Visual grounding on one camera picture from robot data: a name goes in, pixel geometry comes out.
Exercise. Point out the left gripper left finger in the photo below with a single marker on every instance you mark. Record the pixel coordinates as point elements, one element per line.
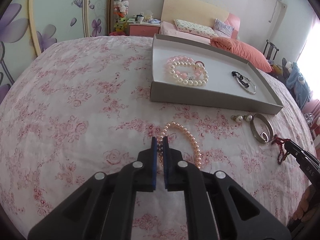
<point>103,206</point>

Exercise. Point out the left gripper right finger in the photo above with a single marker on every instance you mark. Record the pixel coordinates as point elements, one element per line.
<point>217,207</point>

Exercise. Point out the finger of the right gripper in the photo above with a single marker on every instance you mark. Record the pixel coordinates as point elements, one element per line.
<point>302,156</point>

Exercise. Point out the thin silver bangle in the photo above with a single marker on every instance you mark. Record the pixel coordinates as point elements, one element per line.
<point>246,84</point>

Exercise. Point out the person's right hand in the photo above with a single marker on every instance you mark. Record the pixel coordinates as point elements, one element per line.
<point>302,212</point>

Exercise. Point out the right pearl earring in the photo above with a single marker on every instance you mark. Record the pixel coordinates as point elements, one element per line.
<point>248,118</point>

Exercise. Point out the pearl earring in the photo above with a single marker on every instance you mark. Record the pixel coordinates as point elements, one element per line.
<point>248,118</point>
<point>237,118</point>

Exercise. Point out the left pearl earring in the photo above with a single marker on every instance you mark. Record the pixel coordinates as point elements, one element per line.
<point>237,118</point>

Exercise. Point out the blue garment on chair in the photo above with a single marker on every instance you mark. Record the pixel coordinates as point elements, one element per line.
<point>299,86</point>

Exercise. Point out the floral pink bedsheet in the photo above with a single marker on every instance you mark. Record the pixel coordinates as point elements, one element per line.
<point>83,106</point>

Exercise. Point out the black wooden chair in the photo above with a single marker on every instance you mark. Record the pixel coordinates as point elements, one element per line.
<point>270,51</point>

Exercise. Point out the orange folded quilt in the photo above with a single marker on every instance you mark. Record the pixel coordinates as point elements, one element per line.
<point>243,50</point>

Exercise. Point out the grey cardboard tray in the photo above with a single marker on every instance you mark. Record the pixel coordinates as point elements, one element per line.
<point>193,73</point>

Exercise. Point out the purple patterned pillow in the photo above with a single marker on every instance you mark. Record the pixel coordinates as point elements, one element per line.
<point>222,29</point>

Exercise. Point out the floral white pillow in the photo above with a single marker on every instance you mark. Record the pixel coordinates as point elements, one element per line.
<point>195,29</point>

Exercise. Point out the pink mattress sheet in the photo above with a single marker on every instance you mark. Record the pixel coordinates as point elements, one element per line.
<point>169,29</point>

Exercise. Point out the red waste basket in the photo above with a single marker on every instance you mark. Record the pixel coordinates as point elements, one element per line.
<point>117,33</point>

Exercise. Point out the pink nightstand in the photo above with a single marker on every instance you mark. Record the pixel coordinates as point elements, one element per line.
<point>143,29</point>

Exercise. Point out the beige pink headboard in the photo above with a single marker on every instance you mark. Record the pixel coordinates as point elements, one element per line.
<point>199,12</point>

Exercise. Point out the sliding wardrobe with flowers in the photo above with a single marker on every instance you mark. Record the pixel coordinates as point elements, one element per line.
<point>29,27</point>

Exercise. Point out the plush toy display tube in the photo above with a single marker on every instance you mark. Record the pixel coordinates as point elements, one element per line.
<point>118,12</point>

